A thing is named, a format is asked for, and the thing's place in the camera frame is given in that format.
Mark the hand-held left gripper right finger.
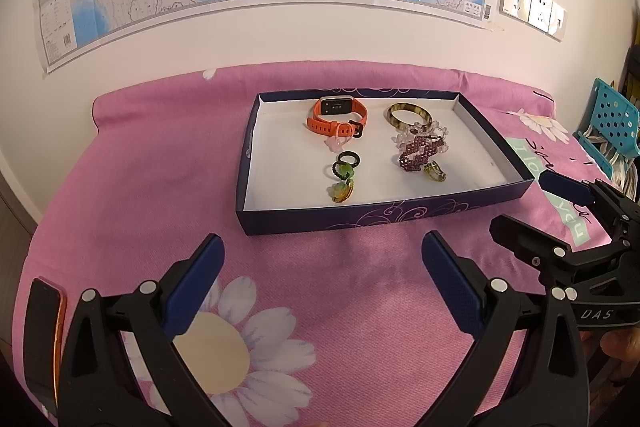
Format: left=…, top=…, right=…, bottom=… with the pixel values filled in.
left=415, top=230, right=593, bottom=427

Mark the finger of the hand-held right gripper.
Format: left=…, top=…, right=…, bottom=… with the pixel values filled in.
left=489, top=214, right=581, bottom=271
left=539, top=170, right=640, bottom=238

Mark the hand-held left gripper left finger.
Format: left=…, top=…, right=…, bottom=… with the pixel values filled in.
left=59, top=233, right=231, bottom=427

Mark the purple beaded bracelet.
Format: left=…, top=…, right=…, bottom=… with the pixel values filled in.
left=398, top=134, right=451, bottom=173

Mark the clear crystal bracelet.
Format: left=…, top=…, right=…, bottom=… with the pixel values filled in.
left=394, top=119, right=454, bottom=146

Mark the yellow green pendant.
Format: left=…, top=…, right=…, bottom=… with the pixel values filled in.
left=327, top=179, right=356, bottom=204

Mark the dark blue cardboard box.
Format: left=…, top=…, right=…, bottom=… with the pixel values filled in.
left=235, top=89, right=536, bottom=237

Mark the green jade pendant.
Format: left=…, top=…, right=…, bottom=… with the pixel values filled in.
left=332, top=160, right=357, bottom=182

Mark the tortoiseshell bangle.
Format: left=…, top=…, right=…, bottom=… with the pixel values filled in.
left=383, top=102, right=432, bottom=130

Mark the pale pink pendant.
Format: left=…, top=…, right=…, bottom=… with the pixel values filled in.
left=324, top=133, right=354, bottom=153

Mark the orange smart watch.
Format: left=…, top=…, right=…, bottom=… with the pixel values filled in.
left=306, top=96, right=370, bottom=139

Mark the person's right hand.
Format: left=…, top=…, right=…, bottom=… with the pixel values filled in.
left=599, top=328, right=640, bottom=363

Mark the blue perforated plastic basket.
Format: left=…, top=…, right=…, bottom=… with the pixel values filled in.
left=574, top=78, right=640, bottom=178

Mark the phone with orange case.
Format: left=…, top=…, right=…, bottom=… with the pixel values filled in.
left=22, top=277, right=68, bottom=410

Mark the grey cabinet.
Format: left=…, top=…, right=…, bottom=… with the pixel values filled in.
left=0, top=187, right=41, bottom=308

